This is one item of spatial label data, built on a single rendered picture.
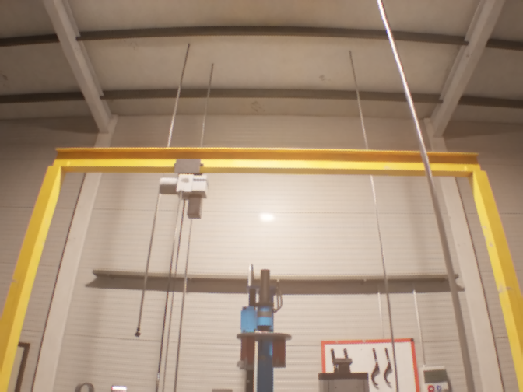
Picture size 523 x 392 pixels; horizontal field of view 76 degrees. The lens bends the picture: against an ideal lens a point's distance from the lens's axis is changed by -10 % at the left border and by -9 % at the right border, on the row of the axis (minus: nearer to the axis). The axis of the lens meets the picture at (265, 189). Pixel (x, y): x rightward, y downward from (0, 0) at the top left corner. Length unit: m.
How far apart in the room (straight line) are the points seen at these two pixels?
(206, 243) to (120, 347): 2.21
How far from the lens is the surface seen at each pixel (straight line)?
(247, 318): 4.31
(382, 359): 6.21
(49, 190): 4.76
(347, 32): 6.74
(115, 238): 6.97
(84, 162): 4.87
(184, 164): 4.30
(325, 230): 6.58
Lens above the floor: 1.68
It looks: 30 degrees up
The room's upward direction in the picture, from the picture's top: 1 degrees clockwise
